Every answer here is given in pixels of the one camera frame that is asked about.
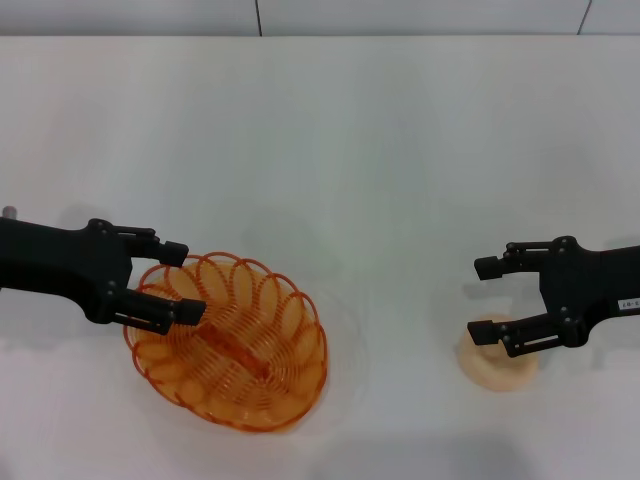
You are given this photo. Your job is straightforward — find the cream round bread bun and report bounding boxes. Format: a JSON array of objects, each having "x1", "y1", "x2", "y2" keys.
[{"x1": 458, "y1": 312, "x2": 540, "y2": 394}]

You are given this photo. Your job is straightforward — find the orange wire basket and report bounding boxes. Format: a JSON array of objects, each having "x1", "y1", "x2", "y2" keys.
[{"x1": 124, "y1": 251, "x2": 330, "y2": 435}]

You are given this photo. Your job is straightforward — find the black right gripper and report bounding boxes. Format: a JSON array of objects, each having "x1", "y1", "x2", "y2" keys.
[{"x1": 466, "y1": 236, "x2": 640, "y2": 359}]

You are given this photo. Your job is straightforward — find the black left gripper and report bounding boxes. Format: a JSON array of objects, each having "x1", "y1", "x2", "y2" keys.
[{"x1": 0, "y1": 218, "x2": 208, "y2": 336}]

